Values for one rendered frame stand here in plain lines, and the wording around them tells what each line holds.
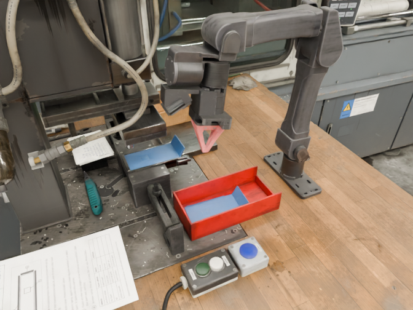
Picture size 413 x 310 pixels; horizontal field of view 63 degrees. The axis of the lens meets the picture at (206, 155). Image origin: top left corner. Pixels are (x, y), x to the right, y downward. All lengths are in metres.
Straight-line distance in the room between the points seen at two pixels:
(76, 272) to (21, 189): 0.22
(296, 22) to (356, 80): 1.42
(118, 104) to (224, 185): 0.35
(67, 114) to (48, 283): 0.36
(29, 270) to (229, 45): 0.64
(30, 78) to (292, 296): 0.67
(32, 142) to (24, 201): 0.16
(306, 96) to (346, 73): 1.22
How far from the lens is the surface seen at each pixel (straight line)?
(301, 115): 0.88
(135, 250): 0.83
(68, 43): 0.71
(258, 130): 1.20
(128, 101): 0.80
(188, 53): 0.65
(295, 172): 0.98
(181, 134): 1.13
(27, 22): 0.69
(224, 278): 0.74
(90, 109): 0.79
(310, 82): 0.84
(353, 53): 2.03
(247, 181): 0.96
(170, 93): 0.67
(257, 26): 0.69
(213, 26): 0.67
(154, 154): 0.94
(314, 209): 0.94
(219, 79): 0.68
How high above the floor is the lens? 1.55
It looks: 38 degrees down
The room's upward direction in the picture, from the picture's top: straight up
